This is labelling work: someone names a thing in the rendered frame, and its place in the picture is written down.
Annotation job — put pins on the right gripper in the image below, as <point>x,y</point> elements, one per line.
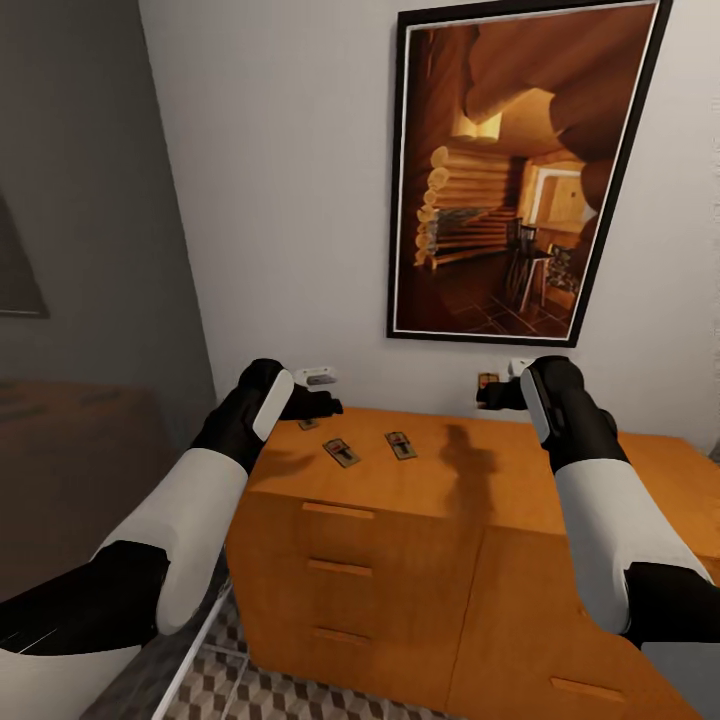
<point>500,395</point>

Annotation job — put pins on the door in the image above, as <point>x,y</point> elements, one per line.
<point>105,377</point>

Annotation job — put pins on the cabinet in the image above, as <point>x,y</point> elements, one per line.
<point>446,580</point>

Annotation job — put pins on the shower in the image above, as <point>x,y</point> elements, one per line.
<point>188,659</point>

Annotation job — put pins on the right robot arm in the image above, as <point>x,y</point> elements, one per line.
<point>634,574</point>

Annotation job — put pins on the picture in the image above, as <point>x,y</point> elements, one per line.
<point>514,121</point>

